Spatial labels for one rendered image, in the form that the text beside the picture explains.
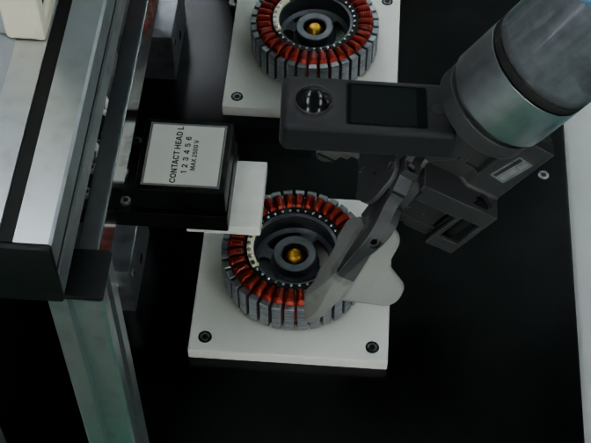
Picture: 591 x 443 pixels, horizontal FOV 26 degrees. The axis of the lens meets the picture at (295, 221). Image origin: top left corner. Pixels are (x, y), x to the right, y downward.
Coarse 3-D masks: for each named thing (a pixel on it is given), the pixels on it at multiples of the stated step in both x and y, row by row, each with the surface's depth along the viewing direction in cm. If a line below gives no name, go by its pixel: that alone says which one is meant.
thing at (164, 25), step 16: (128, 0) 112; (160, 0) 112; (176, 0) 112; (160, 16) 110; (176, 16) 111; (160, 32) 109; (176, 32) 112; (160, 48) 110; (176, 48) 112; (160, 64) 112; (176, 64) 113
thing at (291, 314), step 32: (288, 192) 100; (288, 224) 100; (320, 224) 99; (224, 256) 97; (256, 256) 99; (256, 288) 95; (288, 288) 95; (256, 320) 96; (288, 320) 95; (320, 320) 96
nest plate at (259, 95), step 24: (240, 0) 118; (384, 0) 118; (240, 24) 116; (384, 24) 116; (240, 48) 114; (384, 48) 114; (240, 72) 112; (264, 72) 112; (384, 72) 112; (240, 96) 111; (264, 96) 111
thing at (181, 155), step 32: (160, 128) 90; (192, 128) 90; (224, 128) 90; (128, 160) 92; (160, 160) 89; (192, 160) 89; (224, 160) 89; (128, 192) 90; (160, 192) 87; (192, 192) 87; (224, 192) 87; (256, 192) 92; (128, 224) 90; (160, 224) 90; (192, 224) 90; (224, 224) 89; (256, 224) 90
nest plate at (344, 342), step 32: (320, 256) 101; (224, 288) 99; (192, 320) 97; (224, 320) 97; (352, 320) 97; (384, 320) 97; (192, 352) 96; (224, 352) 96; (256, 352) 96; (288, 352) 96; (320, 352) 96; (352, 352) 96; (384, 352) 96
